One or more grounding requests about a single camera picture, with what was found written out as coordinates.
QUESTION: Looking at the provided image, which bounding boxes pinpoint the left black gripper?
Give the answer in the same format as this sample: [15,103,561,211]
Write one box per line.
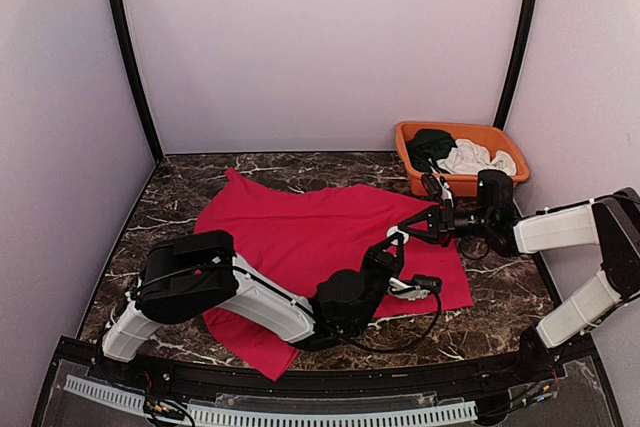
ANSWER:
[350,232,407,337]

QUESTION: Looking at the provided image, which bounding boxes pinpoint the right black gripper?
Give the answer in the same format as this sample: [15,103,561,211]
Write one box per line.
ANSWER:
[398,198,493,246]

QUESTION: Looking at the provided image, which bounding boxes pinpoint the red t-shirt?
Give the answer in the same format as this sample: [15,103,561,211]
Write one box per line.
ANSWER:
[194,169,473,381]

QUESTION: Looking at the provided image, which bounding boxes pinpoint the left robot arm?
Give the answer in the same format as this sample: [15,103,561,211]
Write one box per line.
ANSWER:
[99,230,442,383]

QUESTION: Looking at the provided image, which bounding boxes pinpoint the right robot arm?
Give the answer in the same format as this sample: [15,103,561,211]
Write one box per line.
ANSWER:
[394,169,639,381]

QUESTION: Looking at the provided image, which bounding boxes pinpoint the dark green garment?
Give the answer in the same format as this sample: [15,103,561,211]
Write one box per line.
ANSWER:
[405,129,456,174]

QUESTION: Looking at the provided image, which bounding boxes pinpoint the white garment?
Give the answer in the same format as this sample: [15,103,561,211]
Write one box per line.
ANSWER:
[436,139,517,176]

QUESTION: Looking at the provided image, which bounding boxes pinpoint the orange plastic basin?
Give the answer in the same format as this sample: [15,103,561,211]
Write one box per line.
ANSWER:
[395,121,531,197]

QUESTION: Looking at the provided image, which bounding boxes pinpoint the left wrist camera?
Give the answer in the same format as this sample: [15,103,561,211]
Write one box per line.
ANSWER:
[387,275,442,301]

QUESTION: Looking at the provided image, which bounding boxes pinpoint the black front rail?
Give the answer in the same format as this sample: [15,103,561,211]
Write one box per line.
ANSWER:
[54,336,596,406]

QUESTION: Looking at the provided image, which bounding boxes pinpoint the right black frame post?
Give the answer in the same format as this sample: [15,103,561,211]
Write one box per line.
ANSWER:
[493,0,536,130]

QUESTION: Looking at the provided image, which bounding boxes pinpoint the black frame post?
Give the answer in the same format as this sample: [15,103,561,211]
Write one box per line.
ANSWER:
[493,0,536,130]
[109,0,165,164]

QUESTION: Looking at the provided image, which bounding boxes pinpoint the white slotted cable duct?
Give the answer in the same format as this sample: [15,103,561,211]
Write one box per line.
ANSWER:
[63,375,478,427]

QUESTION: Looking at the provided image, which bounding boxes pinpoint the left black frame post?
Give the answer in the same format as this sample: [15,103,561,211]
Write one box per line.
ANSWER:
[109,0,165,164]

